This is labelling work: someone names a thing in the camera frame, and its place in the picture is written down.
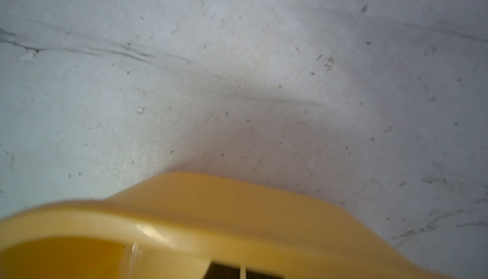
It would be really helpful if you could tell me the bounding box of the yellow plastic storage box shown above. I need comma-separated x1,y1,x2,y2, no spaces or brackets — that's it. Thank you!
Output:
1,172,438,278

